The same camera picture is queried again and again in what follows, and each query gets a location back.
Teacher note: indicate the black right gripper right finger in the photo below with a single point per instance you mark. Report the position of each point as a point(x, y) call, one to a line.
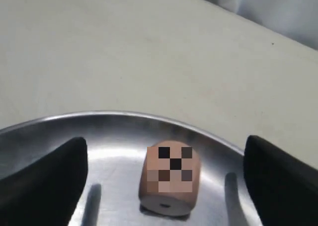
point(284, 190)

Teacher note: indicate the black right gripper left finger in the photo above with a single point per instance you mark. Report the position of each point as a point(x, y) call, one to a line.
point(46, 192)

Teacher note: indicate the wooden die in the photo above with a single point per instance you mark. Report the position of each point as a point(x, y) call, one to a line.
point(170, 179)

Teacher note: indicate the round metal plate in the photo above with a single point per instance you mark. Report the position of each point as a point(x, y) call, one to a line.
point(117, 143)

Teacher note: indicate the white backdrop curtain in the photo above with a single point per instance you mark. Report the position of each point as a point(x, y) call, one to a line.
point(295, 19)

